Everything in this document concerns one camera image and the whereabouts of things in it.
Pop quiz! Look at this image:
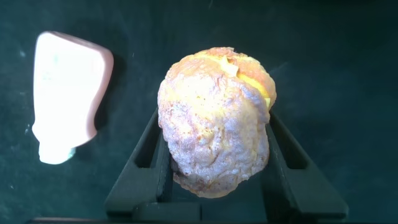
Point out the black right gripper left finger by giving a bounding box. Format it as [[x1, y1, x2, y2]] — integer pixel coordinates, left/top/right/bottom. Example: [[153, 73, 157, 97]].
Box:
[[104, 107, 175, 220]]

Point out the brown cream puff bread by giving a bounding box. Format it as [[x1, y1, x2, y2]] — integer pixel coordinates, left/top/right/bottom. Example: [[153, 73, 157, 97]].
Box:
[[157, 46, 277, 199]]

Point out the pink squeeze bottle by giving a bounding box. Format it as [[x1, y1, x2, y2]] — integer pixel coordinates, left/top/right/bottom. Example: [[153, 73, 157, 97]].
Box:
[[32, 30, 114, 165]]

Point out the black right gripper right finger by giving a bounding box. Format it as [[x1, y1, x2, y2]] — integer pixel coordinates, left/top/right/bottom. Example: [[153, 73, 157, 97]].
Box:
[[261, 110, 349, 223]]

